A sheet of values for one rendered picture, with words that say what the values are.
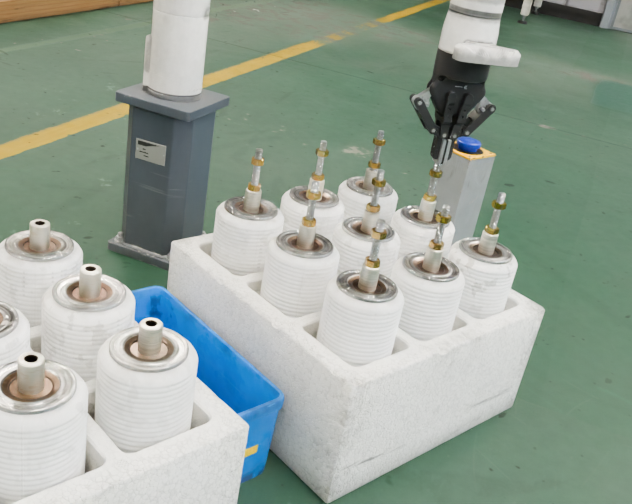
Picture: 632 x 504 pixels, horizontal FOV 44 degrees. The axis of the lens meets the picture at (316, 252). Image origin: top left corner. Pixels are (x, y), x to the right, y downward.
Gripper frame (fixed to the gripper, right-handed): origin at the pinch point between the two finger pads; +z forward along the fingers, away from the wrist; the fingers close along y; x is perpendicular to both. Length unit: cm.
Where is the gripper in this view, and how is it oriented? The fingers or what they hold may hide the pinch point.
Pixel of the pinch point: (441, 150)
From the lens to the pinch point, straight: 114.1
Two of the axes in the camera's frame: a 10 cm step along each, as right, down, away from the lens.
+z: -1.6, 8.9, 4.4
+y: -9.6, -0.2, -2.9
